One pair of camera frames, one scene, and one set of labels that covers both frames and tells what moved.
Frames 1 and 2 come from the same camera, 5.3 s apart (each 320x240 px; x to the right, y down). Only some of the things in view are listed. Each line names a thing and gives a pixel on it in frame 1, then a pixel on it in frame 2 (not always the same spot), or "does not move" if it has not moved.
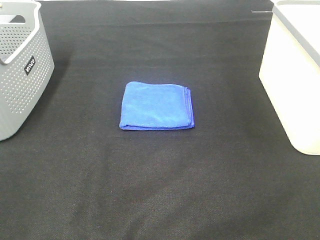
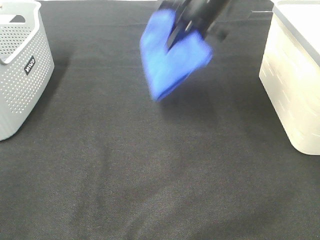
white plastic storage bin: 290,70 does not move
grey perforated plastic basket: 26,64 does not move
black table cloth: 72,173 does not move
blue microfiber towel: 153,106 to 168,70
